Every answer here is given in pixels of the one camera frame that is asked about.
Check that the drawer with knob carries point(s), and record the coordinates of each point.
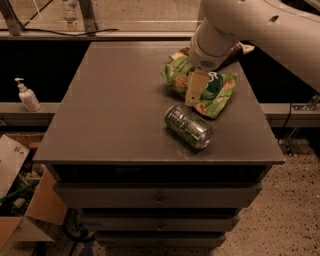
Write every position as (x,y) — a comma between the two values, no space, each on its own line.
(87,195)
(161,239)
(197,224)

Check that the white pump dispenser bottle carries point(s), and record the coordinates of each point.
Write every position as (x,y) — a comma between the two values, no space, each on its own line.
(27,96)

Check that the dark grey drawer cabinet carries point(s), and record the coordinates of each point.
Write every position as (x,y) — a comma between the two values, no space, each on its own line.
(110,129)

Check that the bottom drawer with knob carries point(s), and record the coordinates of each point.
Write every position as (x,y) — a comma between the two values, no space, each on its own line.
(161,239)

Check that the green rice chip bag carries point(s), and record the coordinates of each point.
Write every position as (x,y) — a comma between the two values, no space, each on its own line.
(214,98)

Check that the brown chip bag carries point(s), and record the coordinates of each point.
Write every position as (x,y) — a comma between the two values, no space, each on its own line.
(235,53)

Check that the top drawer with knob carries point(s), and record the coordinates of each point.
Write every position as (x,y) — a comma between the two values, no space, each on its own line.
(87,195)

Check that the middle drawer with knob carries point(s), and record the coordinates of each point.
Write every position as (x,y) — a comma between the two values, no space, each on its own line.
(197,224)

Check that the open cardboard box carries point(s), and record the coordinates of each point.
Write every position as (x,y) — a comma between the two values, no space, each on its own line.
(30,209)

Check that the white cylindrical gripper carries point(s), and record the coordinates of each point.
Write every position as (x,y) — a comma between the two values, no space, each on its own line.
(202,57)

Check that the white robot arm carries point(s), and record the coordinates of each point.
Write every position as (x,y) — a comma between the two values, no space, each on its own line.
(286,65)

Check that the green soda can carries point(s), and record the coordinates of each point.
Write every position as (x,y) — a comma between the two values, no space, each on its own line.
(189,126)

